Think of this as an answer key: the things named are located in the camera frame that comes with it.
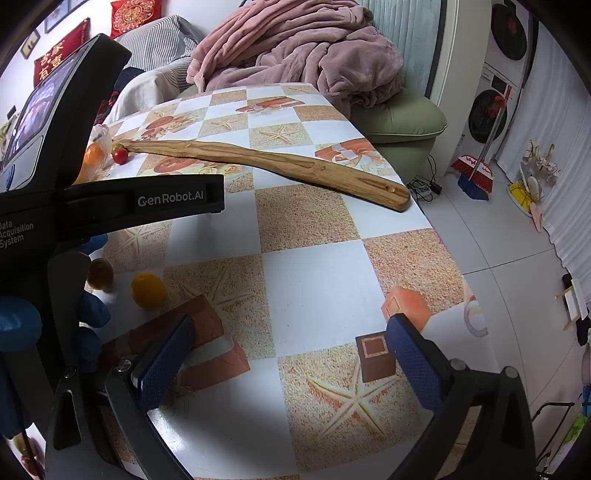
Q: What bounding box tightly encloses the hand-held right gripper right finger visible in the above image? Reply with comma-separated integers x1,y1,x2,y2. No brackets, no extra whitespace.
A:
385,313,548,480

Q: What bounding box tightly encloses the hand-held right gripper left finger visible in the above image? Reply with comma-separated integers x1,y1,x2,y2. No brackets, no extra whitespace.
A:
46,314,197,480

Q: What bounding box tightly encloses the yellow cherry tomato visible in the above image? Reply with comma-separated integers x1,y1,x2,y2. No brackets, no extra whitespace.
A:
130,272,168,311

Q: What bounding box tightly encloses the person's left hand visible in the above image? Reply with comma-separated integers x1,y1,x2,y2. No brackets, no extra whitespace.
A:
0,233,112,430

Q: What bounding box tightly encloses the clear glass bowl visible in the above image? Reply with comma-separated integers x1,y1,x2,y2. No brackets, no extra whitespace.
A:
74,124,116,185

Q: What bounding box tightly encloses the red and dark clothing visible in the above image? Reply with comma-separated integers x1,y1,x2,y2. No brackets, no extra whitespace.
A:
95,67,144,125

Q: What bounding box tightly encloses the white cushion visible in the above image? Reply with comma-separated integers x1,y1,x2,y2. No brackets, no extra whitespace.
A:
104,55,195,125

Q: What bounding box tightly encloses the small wooden stand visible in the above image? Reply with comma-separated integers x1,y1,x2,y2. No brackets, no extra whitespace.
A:
554,272,591,347

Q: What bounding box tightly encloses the grey striped bedding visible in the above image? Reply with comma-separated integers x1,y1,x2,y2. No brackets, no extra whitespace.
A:
115,15,200,63

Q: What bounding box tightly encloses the red embroidered cushion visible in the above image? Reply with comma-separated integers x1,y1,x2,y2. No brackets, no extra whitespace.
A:
110,0,162,40

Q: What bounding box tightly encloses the red and blue broom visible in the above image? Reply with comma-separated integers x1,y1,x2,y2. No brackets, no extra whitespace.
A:
450,85,513,201

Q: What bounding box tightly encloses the long wooden stick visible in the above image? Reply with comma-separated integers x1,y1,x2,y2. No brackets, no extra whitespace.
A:
113,138,411,213

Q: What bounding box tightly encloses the cluttered slipper rack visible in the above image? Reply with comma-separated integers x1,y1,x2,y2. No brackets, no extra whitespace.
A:
508,141,561,234

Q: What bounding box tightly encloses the white curtain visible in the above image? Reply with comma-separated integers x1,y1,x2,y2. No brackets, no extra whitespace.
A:
496,28,591,287

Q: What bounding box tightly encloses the green sofa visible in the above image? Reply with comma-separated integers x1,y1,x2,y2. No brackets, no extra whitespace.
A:
178,80,448,181

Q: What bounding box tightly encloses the white washing machine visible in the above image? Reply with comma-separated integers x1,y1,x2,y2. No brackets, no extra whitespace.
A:
466,65,525,160

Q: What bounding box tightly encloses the pink blanket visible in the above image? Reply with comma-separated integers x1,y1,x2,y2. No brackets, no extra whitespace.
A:
186,0,404,121

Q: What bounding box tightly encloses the teal ribbed panel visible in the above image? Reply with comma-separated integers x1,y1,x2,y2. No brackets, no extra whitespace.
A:
358,0,448,100

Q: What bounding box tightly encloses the white stacked dryer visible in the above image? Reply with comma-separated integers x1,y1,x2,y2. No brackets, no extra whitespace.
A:
485,0,539,88

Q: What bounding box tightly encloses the red wall hanging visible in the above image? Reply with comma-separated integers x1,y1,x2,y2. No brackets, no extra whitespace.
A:
33,17,90,86

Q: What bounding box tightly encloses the black power strip cable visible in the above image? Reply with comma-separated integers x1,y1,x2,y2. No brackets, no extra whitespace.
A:
409,154,446,204

